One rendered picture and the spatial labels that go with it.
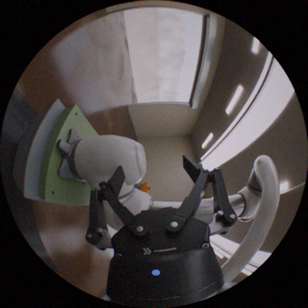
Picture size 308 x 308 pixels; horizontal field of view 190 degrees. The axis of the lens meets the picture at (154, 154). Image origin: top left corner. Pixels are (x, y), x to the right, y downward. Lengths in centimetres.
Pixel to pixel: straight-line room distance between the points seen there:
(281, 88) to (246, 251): 299
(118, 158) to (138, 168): 6
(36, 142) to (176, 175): 633
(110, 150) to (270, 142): 305
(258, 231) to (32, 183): 57
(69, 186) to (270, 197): 57
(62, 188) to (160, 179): 602
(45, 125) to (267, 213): 65
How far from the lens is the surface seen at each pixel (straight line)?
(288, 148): 285
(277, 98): 302
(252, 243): 23
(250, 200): 46
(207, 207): 36
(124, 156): 25
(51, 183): 35
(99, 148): 28
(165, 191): 615
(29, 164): 40
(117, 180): 18
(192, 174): 17
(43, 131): 43
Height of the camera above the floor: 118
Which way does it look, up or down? level
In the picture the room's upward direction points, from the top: 86 degrees clockwise
